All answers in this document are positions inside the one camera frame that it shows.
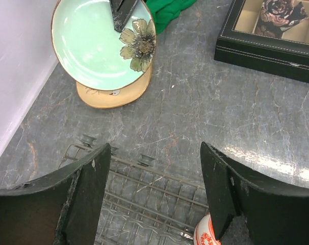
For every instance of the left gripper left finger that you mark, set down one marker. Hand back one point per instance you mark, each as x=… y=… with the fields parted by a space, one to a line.
x=62 y=207

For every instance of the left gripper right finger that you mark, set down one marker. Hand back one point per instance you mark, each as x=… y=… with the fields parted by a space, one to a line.
x=276 y=212

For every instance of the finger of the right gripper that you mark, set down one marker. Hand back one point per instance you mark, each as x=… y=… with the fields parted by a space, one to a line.
x=121 y=12

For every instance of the beige bird plate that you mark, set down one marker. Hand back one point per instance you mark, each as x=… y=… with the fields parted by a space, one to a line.
x=111 y=99

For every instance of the green cloth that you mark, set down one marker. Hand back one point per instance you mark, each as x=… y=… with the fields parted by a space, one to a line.
x=165 y=11

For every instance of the white red patterned bowl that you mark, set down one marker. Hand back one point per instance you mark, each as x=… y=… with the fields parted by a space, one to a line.
x=204 y=232

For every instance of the dark floral rolled tie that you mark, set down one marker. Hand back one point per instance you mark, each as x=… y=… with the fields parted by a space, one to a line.
x=278 y=16

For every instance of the black compartment box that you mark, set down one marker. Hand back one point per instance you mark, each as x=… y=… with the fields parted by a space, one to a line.
x=237 y=43

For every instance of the grey wire dish rack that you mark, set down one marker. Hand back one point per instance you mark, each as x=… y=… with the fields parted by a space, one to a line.
x=143 y=205

